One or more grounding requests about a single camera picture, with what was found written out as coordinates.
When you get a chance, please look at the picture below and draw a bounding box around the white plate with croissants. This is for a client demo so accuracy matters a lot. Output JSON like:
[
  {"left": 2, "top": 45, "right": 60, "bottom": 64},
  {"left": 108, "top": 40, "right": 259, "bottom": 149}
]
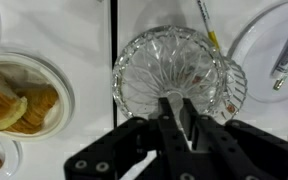
[{"left": 0, "top": 131, "right": 23, "bottom": 180}]

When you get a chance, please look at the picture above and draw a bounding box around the cut glass jar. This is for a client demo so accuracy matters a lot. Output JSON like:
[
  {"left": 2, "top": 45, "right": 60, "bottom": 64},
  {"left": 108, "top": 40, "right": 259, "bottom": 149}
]
[{"left": 217, "top": 55, "right": 248, "bottom": 122}]

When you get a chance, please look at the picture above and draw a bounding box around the white plate with rolls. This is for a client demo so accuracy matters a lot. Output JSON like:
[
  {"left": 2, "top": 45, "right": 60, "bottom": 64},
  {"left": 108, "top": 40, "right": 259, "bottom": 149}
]
[{"left": 0, "top": 52, "right": 76, "bottom": 143}]

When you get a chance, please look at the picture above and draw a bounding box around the large golden bread roll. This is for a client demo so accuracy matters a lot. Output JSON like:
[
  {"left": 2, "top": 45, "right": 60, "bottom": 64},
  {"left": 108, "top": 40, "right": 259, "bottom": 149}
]
[{"left": 0, "top": 67, "right": 29, "bottom": 132}]

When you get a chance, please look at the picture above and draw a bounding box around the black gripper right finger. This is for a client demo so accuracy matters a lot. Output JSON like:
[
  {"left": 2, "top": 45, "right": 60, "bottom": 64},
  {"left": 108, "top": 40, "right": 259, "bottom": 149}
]
[{"left": 182, "top": 98, "right": 288, "bottom": 180}]

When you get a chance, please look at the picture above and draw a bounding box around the empty white round plate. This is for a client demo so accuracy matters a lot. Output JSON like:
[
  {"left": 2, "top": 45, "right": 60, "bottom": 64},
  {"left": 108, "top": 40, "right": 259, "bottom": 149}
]
[{"left": 226, "top": 0, "right": 288, "bottom": 104}]

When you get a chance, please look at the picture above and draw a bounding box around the small golden bread roll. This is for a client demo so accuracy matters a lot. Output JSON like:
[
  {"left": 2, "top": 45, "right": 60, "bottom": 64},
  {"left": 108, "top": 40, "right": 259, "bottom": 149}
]
[{"left": 4, "top": 84, "right": 60, "bottom": 135}]

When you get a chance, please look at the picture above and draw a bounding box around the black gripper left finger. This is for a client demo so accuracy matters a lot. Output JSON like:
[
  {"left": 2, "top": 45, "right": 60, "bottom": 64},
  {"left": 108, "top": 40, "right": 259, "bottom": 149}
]
[{"left": 63, "top": 97, "right": 192, "bottom": 180}]

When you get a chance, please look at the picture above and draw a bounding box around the cut glass bowl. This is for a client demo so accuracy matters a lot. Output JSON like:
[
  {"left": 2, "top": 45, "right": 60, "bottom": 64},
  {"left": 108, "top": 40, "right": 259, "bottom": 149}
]
[{"left": 111, "top": 25, "right": 228, "bottom": 122}]

